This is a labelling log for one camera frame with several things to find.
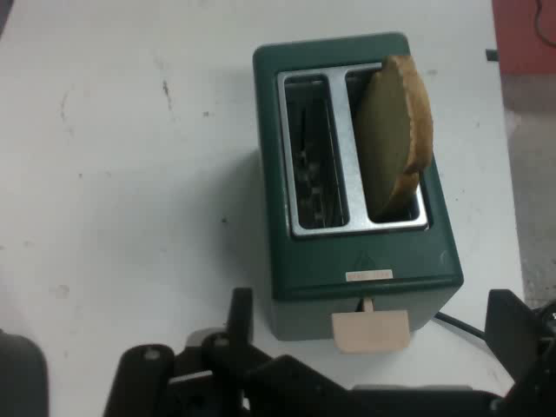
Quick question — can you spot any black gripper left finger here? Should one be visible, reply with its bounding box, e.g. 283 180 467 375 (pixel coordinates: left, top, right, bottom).
103 287 336 417

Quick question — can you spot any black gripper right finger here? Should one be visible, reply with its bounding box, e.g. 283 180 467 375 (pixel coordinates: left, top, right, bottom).
484 288 556 417

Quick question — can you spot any dark green two-slot toaster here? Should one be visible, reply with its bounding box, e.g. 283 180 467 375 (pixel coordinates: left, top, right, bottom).
252 30 464 341

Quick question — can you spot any beige toaster lever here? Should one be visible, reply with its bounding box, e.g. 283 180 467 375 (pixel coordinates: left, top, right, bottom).
331 298 411 354

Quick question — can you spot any round toasted bread slice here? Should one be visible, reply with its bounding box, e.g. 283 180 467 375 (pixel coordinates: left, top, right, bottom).
354 54 434 220

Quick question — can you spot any red box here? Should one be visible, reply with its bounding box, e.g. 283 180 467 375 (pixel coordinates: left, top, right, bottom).
492 0 556 77

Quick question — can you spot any black toaster power cord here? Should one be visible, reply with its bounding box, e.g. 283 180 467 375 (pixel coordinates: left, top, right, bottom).
433 310 488 340

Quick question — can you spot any thin dark cable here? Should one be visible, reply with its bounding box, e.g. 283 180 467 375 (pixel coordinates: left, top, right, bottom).
532 0 556 46

